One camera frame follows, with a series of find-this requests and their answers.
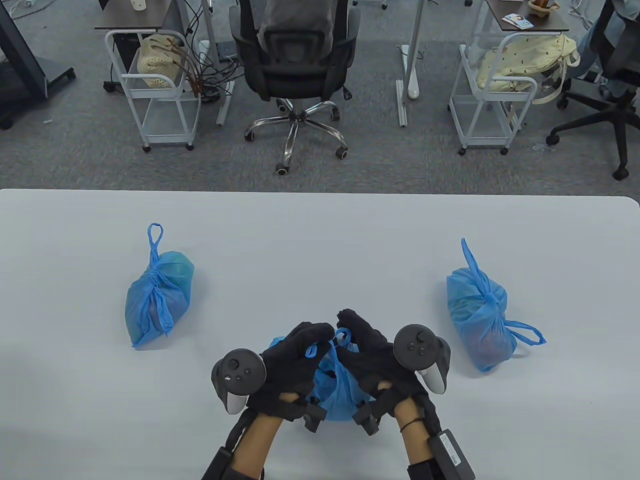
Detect person's left hand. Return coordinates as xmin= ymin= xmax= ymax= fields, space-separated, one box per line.
xmin=247 ymin=321 xmax=336 ymax=422

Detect person's right hand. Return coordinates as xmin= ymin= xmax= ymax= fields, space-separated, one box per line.
xmin=336 ymin=308 xmax=427 ymax=416

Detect blue plastic bag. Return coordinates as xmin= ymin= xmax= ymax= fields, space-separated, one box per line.
xmin=125 ymin=223 xmax=196 ymax=349
xmin=446 ymin=237 xmax=548 ymax=372
xmin=269 ymin=327 xmax=377 ymax=423

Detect person's left forearm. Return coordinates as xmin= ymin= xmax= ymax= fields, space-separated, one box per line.
xmin=231 ymin=412 xmax=287 ymax=480

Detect black forearm sensor box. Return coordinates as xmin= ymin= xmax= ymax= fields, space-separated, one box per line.
xmin=201 ymin=446 xmax=234 ymax=480
xmin=427 ymin=429 xmax=476 ymax=480

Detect person's right forearm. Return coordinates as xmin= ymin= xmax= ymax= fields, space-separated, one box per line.
xmin=392 ymin=395 xmax=437 ymax=480

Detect cream knit bag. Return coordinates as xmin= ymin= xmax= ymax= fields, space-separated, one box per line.
xmin=136 ymin=34 xmax=188 ymax=91

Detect yellow patterned cloth bag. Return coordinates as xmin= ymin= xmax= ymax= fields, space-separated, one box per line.
xmin=475 ymin=34 xmax=581 ymax=105

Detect brown desk top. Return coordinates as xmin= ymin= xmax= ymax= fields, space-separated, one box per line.
xmin=95 ymin=0 xmax=176 ymax=30
xmin=484 ymin=0 xmax=570 ymax=34

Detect grey tracking controller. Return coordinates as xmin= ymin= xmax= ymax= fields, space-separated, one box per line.
xmin=394 ymin=324 xmax=452 ymax=395
xmin=211 ymin=348 xmax=267 ymax=415

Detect white rolling cart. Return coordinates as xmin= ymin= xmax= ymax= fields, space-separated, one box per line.
xmin=104 ymin=29 xmax=202 ymax=153
xmin=448 ymin=32 xmax=538 ymax=156

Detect black chair chrome base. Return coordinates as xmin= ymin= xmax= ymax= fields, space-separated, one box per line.
xmin=229 ymin=0 xmax=362 ymax=176

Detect white desk leg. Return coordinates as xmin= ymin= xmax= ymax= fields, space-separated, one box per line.
xmin=396 ymin=0 xmax=426 ymax=127
xmin=200 ymin=0 xmax=236 ymax=126

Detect black stand base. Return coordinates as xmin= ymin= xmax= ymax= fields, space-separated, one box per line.
xmin=0 ymin=0 xmax=77 ymax=131

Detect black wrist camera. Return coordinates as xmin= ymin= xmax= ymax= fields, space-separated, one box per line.
xmin=352 ymin=401 xmax=382 ymax=436
xmin=299 ymin=400 xmax=328 ymax=434

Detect black forearm strap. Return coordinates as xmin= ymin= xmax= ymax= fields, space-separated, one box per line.
xmin=222 ymin=465 xmax=266 ymax=480
xmin=407 ymin=460 xmax=442 ymax=480

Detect tangled dark cables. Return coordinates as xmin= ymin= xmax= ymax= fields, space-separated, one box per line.
xmin=170 ymin=0 xmax=246 ymax=103

